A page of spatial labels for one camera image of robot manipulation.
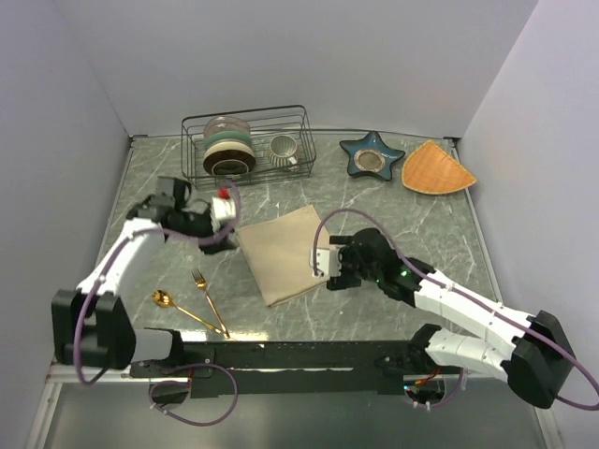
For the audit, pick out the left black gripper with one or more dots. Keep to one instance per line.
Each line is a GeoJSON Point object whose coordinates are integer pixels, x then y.
{"type": "Point", "coordinates": [220, 245]}

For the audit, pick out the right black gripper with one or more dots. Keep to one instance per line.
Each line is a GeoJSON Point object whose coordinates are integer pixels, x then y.
{"type": "Point", "coordinates": [345, 280]}

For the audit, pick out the beige cloth napkin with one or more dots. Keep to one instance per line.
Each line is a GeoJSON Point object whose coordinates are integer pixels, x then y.
{"type": "Point", "coordinates": [278, 254]}

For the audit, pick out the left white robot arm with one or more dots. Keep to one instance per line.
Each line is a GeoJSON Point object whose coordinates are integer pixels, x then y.
{"type": "Point", "coordinates": [90, 325]}

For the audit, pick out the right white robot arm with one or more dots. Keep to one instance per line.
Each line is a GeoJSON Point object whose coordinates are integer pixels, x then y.
{"type": "Point", "coordinates": [529, 352]}

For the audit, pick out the copper fork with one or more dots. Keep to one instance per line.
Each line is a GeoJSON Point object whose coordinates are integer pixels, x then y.
{"type": "Point", "coordinates": [201, 284]}

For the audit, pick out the dark brown bowl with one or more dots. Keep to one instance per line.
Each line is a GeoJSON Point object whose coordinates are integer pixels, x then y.
{"type": "Point", "coordinates": [229, 167]}

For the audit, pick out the gold spoon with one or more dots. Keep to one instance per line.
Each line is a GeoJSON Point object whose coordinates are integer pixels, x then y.
{"type": "Point", "coordinates": [164, 299]}

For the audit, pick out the cream ceramic plate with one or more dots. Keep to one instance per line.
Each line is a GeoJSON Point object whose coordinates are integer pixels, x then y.
{"type": "Point", "coordinates": [225, 150]}

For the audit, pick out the green ceramic plate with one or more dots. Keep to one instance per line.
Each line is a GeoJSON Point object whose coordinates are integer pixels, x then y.
{"type": "Point", "coordinates": [227, 136]}

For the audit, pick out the blue star-shaped dish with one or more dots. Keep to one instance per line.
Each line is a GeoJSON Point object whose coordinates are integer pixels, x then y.
{"type": "Point", "coordinates": [370, 156]}

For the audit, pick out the orange woven fan mat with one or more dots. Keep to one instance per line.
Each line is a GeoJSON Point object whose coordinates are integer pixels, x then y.
{"type": "Point", "coordinates": [432, 171]}

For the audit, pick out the striped ceramic mug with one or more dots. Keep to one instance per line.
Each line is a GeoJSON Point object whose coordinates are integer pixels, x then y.
{"type": "Point", "coordinates": [283, 151]}

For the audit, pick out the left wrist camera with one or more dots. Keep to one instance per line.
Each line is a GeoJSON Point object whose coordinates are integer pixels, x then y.
{"type": "Point", "coordinates": [223, 208]}

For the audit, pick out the black wire dish rack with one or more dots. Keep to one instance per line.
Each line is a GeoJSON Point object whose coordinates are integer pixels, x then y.
{"type": "Point", "coordinates": [266, 123]}

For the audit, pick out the aluminium frame rail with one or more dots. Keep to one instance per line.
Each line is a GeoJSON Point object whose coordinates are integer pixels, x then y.
{"type": "Point", "coordinates": [108, 414]}

